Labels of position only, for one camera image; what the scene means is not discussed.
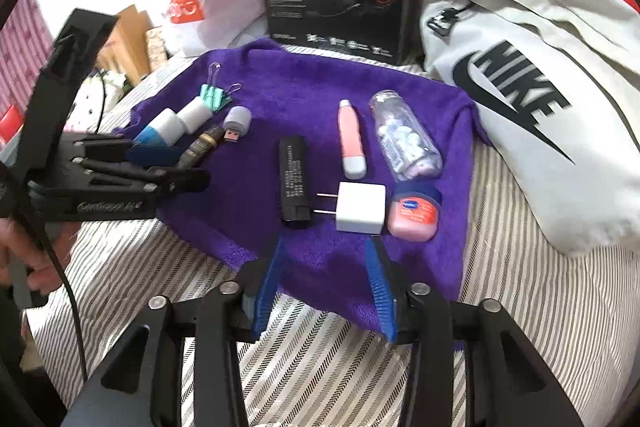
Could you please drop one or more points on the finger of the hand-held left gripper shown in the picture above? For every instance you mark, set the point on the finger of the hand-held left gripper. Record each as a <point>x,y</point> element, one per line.
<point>185,181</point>
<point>150,154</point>

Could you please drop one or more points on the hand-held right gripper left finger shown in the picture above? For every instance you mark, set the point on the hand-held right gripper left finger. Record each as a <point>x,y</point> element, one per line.
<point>267,289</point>

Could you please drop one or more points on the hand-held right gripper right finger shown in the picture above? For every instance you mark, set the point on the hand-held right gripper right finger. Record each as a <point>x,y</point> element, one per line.
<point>380,294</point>

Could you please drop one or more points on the blue and white tube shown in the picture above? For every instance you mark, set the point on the blue and white tube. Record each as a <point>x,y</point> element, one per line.
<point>170,124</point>

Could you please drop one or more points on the black and gold marker pen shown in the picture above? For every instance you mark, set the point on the black and gold marker pen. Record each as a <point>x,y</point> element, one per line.
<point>200,147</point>

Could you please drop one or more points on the small white USB stick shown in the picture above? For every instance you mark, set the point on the small white USB stick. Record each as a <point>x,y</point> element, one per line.
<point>236,119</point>

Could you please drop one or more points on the small pink jar blue lid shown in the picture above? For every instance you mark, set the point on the small pink jar blue lid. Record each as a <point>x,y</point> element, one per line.
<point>412,217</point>

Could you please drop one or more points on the white charger plug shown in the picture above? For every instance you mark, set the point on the white charger plug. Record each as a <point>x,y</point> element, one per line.
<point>361,207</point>

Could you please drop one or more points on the black rectangular device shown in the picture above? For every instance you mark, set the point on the black rectangular device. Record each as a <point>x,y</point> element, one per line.
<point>296,182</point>

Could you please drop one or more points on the pink and white tube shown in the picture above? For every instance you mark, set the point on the pink and white tube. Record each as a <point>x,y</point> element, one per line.
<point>351,137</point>

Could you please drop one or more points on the person's left hand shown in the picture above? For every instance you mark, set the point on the person's left hand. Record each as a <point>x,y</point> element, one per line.
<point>55,267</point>

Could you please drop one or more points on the white dotted plush toy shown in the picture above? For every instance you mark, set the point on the white dotted plush toy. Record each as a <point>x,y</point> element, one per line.
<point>95,102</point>

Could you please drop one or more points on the green binder clip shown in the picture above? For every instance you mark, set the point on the green binder clip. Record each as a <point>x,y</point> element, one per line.
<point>214,98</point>

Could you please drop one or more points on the small patterned box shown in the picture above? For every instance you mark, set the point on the small patterned box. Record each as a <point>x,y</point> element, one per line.
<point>156,49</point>

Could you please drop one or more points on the wooden furniture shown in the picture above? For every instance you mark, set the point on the wooden furniture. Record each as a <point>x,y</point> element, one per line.
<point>127,42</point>

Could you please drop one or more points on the purple towel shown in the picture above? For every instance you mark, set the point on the purple towel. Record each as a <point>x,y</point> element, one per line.
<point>300,97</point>

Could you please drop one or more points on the clear bottle with tablets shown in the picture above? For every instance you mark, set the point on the clear bottle with tablets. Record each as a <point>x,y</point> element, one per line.
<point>407,142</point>

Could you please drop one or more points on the light grey backpack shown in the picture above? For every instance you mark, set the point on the light grey backpack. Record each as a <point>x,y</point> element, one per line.
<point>540,107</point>

